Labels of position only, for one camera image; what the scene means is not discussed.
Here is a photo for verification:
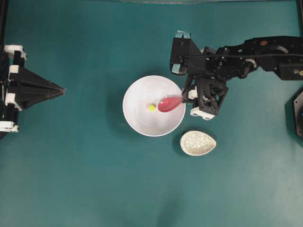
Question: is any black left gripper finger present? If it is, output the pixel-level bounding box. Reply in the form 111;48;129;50
5;88;65;111
9;65;65;91

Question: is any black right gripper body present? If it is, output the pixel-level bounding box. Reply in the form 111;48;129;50
184;74;228;120

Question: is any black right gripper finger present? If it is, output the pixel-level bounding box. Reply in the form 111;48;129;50
182;98;198;108
182;85;198;99

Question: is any yellow hexagonal prism block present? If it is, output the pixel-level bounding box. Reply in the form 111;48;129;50
148;104;157;112

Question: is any speckled teardrop spoon rest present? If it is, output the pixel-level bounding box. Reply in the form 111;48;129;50
180;131;217;156

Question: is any white round bowl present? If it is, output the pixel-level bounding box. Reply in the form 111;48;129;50
122;75;186;137

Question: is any red plastic spoon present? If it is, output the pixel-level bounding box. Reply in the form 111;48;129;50
157;95;186;113

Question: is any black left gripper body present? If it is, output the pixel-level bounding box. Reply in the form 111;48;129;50
0;44;28;133

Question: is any black aluminium frame rail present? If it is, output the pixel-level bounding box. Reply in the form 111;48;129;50
0;0;9;83

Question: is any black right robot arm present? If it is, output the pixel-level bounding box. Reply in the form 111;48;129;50
178;36;303;120

